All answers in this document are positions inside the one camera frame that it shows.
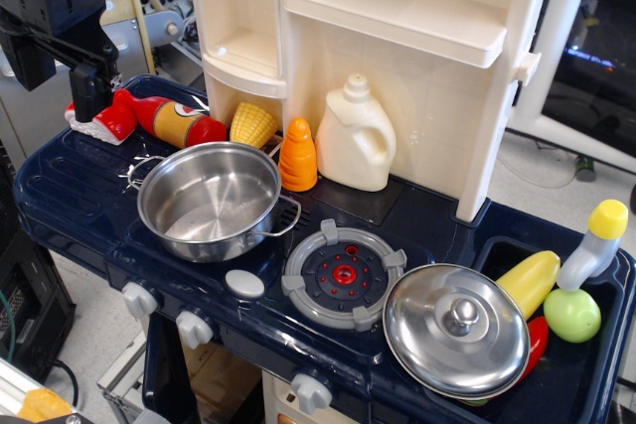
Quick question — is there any black computer case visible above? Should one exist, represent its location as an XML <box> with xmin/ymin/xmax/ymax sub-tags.
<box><xmin>1</xmin><ymin>150</ymin><xmax>76</xmax><ymax>382</ymax></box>

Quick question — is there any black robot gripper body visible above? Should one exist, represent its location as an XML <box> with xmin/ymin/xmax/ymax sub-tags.
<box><xmin>1</xmin><ymin>0</ymin><xmax>117</xmax><ymax>91</ymax></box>

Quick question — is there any grey toy stove burner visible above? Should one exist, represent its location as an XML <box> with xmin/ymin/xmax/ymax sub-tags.
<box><xmin>281</xmin><ymin>219</ymin><xmax>407</xmax><ymax>332</ymax></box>

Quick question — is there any grey left stove knob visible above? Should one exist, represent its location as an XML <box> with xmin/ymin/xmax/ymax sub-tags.
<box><xmin>122</xmin><ymin>282</ymin><xmax>159</xmax><ymax>319</ymax></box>

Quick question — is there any cream toy kitchen shelf unit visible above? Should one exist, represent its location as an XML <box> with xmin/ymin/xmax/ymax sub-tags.
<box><xmin>194</xmin><ymin>0</ymin><xmax>543</xmax><ymax>221</ymax></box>

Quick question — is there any orange toy carrot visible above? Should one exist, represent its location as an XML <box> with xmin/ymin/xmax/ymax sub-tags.
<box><xmin>278</xmin><ymin>117</ymin><xmax>318</xmax><ymax>192</ymax></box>

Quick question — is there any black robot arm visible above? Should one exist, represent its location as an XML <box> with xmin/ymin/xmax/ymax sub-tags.
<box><xmin>1</xmin><ymin>0</ymin><xmax>121</xmax><ymax>123</ymax></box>

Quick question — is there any grey middle stove knob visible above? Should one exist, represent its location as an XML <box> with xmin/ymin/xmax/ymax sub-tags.
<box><xmin>176</xmin><ymin>311</ymin><xmax>214</xmax><ymax>350</ymax></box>

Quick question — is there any red toy pepper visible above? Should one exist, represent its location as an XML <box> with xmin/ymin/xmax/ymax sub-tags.
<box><xmin>517</xmin><ymin>316</ymin><xmax>550</xmax><ymax>383</ymax></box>

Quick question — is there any red white toy sushi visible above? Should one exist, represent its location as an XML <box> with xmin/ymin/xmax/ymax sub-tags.
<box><xmin>64</xmin><ymin>103</ymin><xmax>137</xmax><ymax>146</ymax></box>

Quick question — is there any grey right stove knob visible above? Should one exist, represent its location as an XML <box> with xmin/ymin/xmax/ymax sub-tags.
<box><xmin>290</xmin><ymin>373</ymin><xmax>333</xmax><ymax>414</ymax></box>

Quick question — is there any green toy pear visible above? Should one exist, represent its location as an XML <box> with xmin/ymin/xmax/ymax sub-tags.
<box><xmin>543</xmin><ymin>289</ymin><xmax>601</xmax><ymax>344</ymax></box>

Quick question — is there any grey stove knob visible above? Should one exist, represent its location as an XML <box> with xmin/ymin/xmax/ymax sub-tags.
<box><xmin>176</xmin><ymin>311</ymin><xmax>214</xmax><ymax>350</ymax></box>
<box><xmin>290</xmin><ymin>373</ymin><xmax>333</xmax><ymax>414</ymax></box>
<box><xmin>122</xmin><ymin>282</ymin><xmax>159</xmax><ymax>319</ymax></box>

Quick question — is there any red toy ketchup bottle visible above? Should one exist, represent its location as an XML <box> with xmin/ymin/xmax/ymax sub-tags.
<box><xmin>113</xmin><ymin>89</ymin><xmax>227</xmax><ymax>149</ymax></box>

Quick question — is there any cream toy detergent jug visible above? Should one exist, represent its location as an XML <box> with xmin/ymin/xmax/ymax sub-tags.
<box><xmin>316</xmin><ymin>73</ymin><xmax>397</xmax><ymax>192</ymax></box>

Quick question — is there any stainless steel pot lid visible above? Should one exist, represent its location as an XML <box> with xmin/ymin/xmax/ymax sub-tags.
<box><xmin>383</xmin><ymin>263</ymin><xmax>531</xmax><ymax>401</ymax></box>

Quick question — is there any white pipe frame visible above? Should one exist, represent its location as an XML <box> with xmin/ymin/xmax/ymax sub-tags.
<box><xmin>504</xmin><ymin>0</ymin><xmax>636</xmax><ymax>165</ymax></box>

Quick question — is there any yellow toy corn cob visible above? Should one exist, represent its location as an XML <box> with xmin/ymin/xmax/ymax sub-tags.
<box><xmin>230</xmin><ymin>101</ymin><xmax>277</xmax><ymax>149</ymax></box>

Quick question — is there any grey oval stove button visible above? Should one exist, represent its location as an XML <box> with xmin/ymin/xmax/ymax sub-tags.
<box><xmin>225</xmin><ymin>269</ymin><xmax>265</xmax><ymax>299</ymax></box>

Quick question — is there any navy toy kitchen counter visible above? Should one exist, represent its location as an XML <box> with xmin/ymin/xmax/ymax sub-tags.
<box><xmin>14</xmin><ymin>130</ymin><xmax>635</xmax><ymax>423</ymax></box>

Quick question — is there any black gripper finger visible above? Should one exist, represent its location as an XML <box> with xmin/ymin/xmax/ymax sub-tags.
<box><xmin>101</xmin><ymin>66</ymin><xmax>122</xmax><ymax>92</ymax></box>
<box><xmin>70</xmin><ymin>64</ymin><xmax>99</xmax><ymax>123</ymax></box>

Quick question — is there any grey toy faucet yellow cap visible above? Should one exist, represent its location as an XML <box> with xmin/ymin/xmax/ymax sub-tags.
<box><xmin>556</xmin><ymin>199</ymin><xmax>629</xmax><ymax>291</ymax></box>

